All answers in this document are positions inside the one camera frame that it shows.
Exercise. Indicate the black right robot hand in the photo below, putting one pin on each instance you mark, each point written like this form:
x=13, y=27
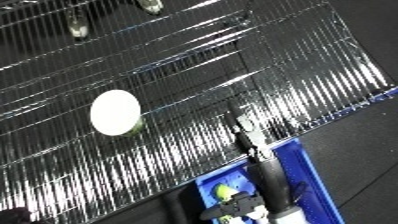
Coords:
x=269, y=180

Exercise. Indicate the white paper cup green band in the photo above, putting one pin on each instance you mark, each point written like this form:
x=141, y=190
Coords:
x=115, y=111

